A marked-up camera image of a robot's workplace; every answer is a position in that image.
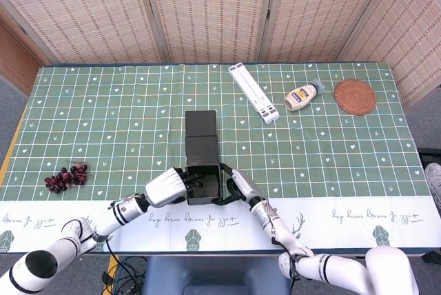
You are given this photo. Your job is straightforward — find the black flat object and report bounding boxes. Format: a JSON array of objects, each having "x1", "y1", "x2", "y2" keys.
[{"x1": 418, "y1": 147, "x2": 441, "y2": 167}]

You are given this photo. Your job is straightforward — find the grey sneaker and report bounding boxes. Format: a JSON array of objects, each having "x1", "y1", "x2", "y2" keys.
[{"x1": 423, "y1": 162, "x2": 441, "y2": 213}]

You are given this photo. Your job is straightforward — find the green grid deer tablecloth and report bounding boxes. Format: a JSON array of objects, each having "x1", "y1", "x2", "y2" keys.
[{"x1": 0, "y1": 63, "x2": 435, "y2": 254}]

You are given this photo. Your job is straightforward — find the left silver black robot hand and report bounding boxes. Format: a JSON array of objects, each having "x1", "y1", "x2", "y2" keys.
[{"x1": 144, "y1": 167, "x2": 205, "y2": 208}]

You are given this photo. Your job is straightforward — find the dark red grape bunch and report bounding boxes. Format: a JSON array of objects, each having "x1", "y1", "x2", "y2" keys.
[{"x1": 43, "y1": 160, "x2": 91, "y2": 193}]

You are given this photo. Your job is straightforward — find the black floor cables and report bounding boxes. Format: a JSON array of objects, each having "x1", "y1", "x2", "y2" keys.
[{"x1": 101, "y1": 255, "x2": 149, "y2": 295}]

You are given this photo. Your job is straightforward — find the black folding cardboard box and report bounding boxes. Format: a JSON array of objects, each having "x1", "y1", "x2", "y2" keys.
[{"x1": 184, "y1": 110, "x2": 225, "y2": 206}]

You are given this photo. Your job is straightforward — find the round brown woven coaster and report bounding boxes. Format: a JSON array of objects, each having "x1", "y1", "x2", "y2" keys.
[{"x1": 334, "y1": 79, "x2": 378, "y2": 116}]

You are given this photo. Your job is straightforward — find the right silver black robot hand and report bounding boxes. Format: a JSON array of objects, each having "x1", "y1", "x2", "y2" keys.
[{"x1": 210, "y1": 162, "x2": 265, "y2": 206}]

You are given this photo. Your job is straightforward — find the mayonnaise squeeze bottle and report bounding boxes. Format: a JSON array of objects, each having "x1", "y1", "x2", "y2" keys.
[{"x1": 283, "y1": 79, "x2": 325, "y2": 112}]

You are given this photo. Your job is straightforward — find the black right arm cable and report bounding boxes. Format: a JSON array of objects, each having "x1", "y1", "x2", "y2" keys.
[{"x1": 270, "y1": 205, "x2": 300, "y2": 295}]

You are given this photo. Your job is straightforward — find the white folding stand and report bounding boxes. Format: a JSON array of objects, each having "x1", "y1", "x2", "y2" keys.
[{"x1": 227, "y1": 63, "x2": 280, "y2": 125}]

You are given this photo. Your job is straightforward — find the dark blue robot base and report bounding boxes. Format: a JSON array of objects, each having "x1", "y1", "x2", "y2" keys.
[{"x1": 143, "y1": 256, "x2": 292, "y2": 295}]

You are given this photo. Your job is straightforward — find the bamboo folding screen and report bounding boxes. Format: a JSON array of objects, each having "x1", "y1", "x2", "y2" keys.
[{"x1": 0, "y1": 0, "x2": 441, "y2": 110}]

